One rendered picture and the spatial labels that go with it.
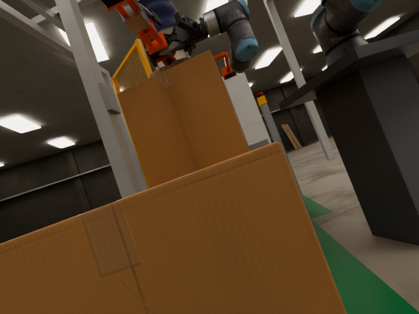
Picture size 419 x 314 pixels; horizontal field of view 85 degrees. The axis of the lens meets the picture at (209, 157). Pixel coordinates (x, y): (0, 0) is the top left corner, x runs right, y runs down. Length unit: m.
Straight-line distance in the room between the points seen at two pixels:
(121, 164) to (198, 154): 1.70
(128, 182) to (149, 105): 1.60
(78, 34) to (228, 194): 2.89
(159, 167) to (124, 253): 0.64
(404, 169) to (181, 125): 0.85
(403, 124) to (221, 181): 0.99
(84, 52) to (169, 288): 2.77
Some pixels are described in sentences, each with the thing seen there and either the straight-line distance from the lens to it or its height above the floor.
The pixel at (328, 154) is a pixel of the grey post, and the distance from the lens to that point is 4.56.
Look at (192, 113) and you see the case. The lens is 0.86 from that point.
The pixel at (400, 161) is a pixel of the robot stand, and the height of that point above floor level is 0.33.
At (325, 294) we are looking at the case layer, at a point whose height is 0.39.
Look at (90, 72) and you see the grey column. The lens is 2.81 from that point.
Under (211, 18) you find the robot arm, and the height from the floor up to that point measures 1.07.
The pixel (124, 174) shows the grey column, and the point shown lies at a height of 0.81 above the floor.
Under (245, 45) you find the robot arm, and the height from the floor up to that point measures 0.92.
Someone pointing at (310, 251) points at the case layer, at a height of 0.44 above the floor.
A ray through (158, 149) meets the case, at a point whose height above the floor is 0.69.
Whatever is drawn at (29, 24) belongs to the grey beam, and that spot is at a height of 3.12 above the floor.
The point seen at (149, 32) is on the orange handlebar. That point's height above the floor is 1.07.
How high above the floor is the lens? 0.54
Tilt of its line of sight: 3 degrees up
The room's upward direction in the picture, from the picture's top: 20 degrees counter-clockwise
